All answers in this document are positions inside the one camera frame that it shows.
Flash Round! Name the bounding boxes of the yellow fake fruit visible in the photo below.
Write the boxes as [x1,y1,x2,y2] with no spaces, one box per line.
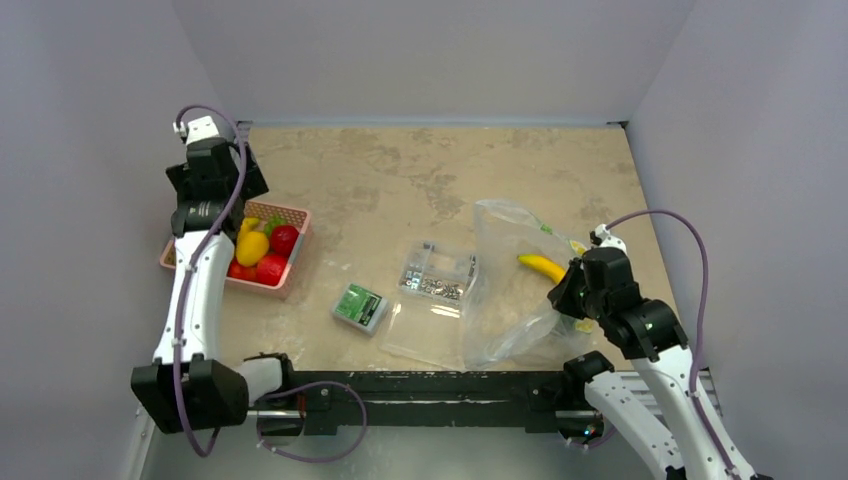
[517,254,566,285]

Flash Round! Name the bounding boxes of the red fake round fruit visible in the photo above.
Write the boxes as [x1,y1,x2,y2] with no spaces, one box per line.
[269,225,300,258]

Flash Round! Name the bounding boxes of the translucent printed plastic bag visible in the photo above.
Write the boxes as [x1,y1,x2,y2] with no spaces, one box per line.
[462,199,594,370]

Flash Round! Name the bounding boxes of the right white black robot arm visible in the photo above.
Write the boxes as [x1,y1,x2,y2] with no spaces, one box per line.
[548,247,761,479]

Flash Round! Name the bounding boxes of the yellow fake banana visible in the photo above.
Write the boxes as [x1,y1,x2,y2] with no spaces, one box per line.
[237,217,261,238]

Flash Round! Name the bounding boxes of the green fake grapes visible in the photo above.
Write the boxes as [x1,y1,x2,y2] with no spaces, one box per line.
[263,215,288,237]

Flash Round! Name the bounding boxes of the yellow fake lemon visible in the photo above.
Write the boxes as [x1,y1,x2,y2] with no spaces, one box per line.
[235,231,270,267]

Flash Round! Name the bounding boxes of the red fake apple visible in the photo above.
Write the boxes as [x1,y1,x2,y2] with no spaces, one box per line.
[255,253,288,286]

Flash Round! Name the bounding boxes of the red fake strawberries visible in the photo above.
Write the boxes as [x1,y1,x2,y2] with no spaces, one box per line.
[227,259,257,282]

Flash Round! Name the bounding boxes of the pink plastic basket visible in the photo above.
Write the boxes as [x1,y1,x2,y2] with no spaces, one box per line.
[159,200,313,297]

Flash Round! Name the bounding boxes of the clear plastic screw organizer box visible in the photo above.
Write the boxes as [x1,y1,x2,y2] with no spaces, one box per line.
[380,240,477,370]

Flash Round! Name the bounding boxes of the green circuit board case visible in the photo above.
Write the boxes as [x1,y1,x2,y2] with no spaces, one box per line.
[330,283,392,337]

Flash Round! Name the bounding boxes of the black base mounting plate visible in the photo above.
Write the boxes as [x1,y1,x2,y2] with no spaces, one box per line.
[248,371,607,440]

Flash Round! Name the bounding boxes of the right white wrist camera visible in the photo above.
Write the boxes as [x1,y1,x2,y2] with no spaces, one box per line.
[589,224,627,254]

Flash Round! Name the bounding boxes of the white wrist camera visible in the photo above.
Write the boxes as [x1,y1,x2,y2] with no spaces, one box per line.
[172,115,235,146]
[589,224,627,254]

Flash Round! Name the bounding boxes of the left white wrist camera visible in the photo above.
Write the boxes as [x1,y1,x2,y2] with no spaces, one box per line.
[172,115,235,146]

